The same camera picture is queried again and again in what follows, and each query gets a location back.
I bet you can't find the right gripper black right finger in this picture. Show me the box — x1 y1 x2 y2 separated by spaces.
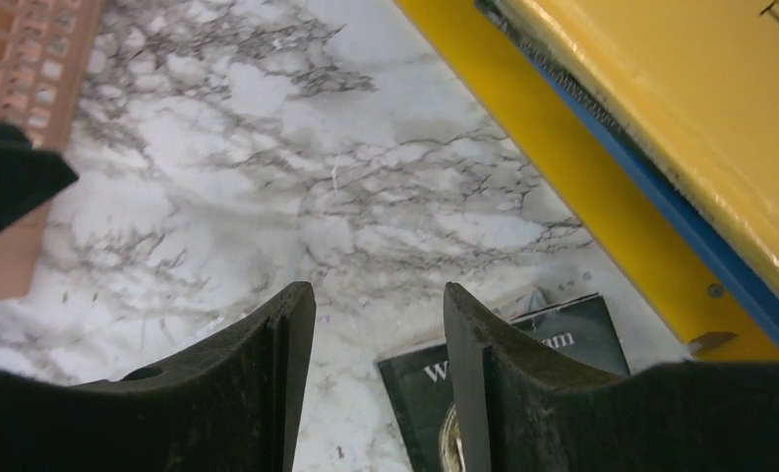
444 282 779 471

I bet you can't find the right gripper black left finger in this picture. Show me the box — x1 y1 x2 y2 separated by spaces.
0 281 316 471

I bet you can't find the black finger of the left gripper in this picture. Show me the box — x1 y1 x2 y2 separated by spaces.
0 122 79 233

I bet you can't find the black Moon and Sixpence book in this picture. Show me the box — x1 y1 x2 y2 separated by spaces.
377 286 629 471

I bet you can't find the orange plastic file organizer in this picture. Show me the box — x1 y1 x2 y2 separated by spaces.
0 1 104 301

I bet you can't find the yellow pink blue bookshelf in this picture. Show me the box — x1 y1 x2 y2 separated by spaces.
399 1 779 360

